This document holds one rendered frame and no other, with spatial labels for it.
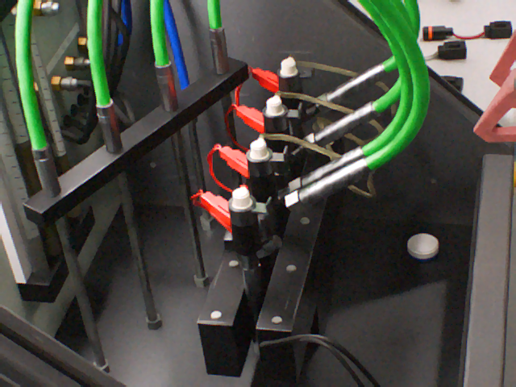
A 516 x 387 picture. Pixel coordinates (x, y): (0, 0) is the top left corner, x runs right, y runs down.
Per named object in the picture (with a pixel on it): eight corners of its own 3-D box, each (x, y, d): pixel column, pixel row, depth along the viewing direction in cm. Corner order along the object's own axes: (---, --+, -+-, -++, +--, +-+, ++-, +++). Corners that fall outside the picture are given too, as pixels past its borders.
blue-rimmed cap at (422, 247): (437, 263, 133) (437, 254, 132) (405, 260, 134) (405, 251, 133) (439, 242, 136) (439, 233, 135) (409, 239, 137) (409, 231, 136)
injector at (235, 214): (291, 362, 114) (274, 214, 101) (247, 358, 115) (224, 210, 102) (296, 343, 116) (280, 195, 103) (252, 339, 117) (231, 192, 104)
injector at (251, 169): (304, 310, 120) (290, 164, 107) (262, 306, 121) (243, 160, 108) (309, 293, 122) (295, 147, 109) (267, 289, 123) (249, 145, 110)
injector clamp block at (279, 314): (302, 427, 115) (291, 329, 105) (214, 417, 117) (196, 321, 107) (348, 226, 140) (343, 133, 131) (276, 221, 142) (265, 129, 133)
